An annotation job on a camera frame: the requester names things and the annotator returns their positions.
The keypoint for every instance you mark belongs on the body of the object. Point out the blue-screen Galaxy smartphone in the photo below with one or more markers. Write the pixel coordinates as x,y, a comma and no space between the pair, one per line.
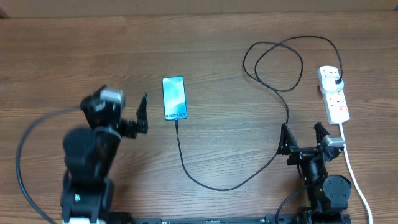
175,105

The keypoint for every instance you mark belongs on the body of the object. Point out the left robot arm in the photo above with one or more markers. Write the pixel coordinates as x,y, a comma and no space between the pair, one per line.
89,153

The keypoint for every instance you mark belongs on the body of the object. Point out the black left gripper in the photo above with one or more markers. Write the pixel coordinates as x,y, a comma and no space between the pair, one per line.
129,127

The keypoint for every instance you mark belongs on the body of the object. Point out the white charger plug adapter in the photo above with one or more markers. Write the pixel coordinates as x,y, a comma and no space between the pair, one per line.
331,84

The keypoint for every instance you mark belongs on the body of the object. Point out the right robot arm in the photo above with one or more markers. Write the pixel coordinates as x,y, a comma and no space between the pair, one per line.
327,194

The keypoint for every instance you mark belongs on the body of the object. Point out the white power strip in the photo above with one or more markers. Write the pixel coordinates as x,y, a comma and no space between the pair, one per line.
335,103

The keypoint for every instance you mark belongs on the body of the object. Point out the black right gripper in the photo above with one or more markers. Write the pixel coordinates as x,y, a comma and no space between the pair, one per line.
298,154

